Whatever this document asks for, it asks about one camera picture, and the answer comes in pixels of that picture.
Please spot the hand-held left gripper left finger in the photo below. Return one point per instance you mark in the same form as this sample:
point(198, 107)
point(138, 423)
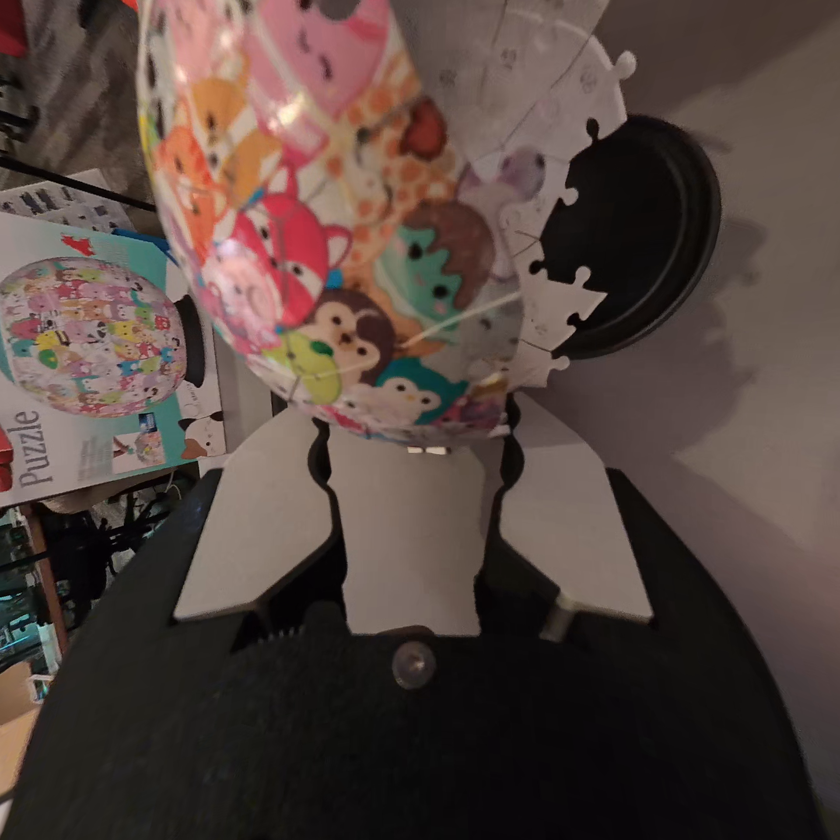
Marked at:
point(256, 525)

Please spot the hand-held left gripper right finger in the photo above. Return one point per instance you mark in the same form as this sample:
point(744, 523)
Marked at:
point(571, 531)

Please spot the colourful 3D puzzle ball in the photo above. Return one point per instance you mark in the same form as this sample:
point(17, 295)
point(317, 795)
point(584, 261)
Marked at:
point(328, 229)

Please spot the colourful puzzle box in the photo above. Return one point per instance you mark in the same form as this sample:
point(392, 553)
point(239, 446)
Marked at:
point(85, 341)

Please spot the black ball stand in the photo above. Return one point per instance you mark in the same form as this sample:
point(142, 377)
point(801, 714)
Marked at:
point(643, 229)

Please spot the blue bag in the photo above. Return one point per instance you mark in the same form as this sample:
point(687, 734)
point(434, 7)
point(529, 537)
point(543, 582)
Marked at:
point(141, 235)

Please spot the white printed board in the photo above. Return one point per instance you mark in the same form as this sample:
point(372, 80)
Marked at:
point(59, 197)

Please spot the red storage bin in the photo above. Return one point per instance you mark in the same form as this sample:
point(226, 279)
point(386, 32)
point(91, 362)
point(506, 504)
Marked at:
point(16, 26)

